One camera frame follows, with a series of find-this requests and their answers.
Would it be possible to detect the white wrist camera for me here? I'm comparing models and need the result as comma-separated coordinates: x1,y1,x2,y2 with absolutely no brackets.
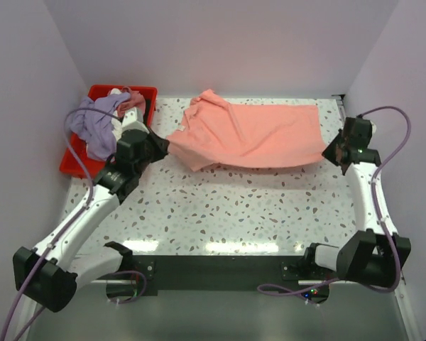
121,107,149,134
369,120,377,136

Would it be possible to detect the lavender t shirt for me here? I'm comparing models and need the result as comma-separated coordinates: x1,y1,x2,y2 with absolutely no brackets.
68,92,130,161

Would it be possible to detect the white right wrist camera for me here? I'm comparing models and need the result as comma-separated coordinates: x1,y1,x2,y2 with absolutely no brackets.
369,120,377,136

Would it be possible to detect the red plastic bin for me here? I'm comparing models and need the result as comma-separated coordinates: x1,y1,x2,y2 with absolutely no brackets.
59,84,158,178

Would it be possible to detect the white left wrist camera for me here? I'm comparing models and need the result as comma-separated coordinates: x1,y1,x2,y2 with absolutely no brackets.
121,107,149,134

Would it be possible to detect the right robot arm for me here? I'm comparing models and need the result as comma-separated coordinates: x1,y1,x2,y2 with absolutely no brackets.
302,117,411,291

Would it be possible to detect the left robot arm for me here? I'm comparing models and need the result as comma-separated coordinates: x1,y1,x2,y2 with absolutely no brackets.
13,129,170,313

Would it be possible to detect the aluminium frame rail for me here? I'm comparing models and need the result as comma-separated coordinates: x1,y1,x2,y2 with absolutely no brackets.
12,94,418,341

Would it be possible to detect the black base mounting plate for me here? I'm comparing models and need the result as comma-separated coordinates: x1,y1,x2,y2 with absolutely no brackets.
104,254,342,305

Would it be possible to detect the dusty rose t shirt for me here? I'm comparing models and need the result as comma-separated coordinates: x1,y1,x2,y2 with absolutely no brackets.
117,87,146,117

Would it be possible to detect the black t shirt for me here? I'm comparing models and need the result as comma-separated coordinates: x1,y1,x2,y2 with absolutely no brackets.
143,98,155,126

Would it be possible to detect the salmon pink t shirt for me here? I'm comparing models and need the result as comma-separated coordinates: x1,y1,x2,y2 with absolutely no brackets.
167,90,326,171

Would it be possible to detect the white t shirt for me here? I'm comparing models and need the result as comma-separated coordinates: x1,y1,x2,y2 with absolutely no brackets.
109,88,129,141

